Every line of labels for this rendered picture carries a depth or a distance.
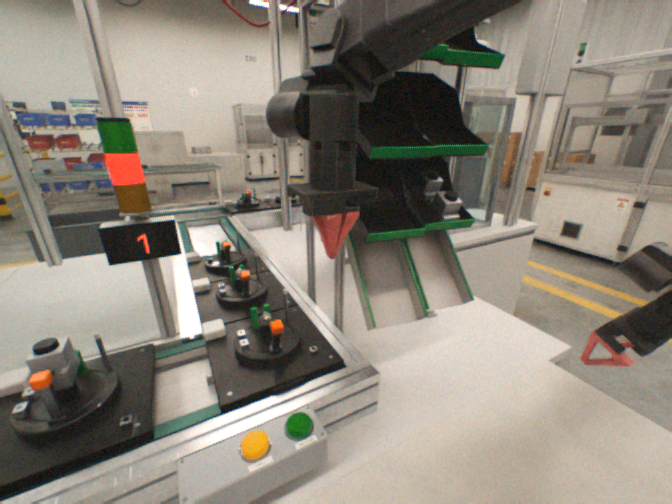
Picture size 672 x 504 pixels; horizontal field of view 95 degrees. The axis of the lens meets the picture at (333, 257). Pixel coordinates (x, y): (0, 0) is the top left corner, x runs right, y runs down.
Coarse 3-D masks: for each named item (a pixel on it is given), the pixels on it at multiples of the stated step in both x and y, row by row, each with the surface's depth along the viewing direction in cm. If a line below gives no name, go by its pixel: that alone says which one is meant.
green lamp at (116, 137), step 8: (104, 128) 49; (112, 128) 49; (120, 128) 50; (128, 128) 51; (104, 136) 50; (112, 136) 50; (120, 136) 50; (128, 136) 51; (104, 144) 50; (112, 144) 50; (120, 144) 50; (128, 144) 51; (136, 144) 53; (104, 152) 51; (112, 152) 50; (120, 152) 51; (128, 152) 52; (136, 152) 53
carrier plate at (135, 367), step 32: (128, 352) 64; (128, 384) 56; (0, 416) 49; (0, 448) 44; (32, 448) 44; (64, 448) 44; (96, 448) 44; (128, 448) 46; (0, 480) 40; (32, 480) 41
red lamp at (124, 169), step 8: (112, 160) 51; (120, 160) 51; (128, 160) 52; (136, 160) 53; (112, 168) 52; (120, 168) 52; (128, 168) 52; (136, 168) 53; (112, 176) 52; (120, 176) 52; (128, 176) 52; (136, 176) 53; (120, 184) 53; (128, 184) 53
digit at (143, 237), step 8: (128, 232) 55; (136, 232) 56; (144, 232) 56; (152, 232) 57; (128, 240) 56; (136, 240) 56; (144, 240) 57; (152, 240) 57; (136, 248) 57; (144, 248) 57; (152, 248) 58; (136, 256) 57; (144, 256) 58; (152, 256) 58
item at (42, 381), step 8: (32, 376) 43; (40, 376) 43; (48, 376) 44; (32, 384) 42; (40, 384) 43; (48, 384) 44; (40, 392) 44; (48, 392) 44; (48, 400) 45; (56, 400) 45; (48, 408) 45; (56, 408) 45; (56, 416) 46
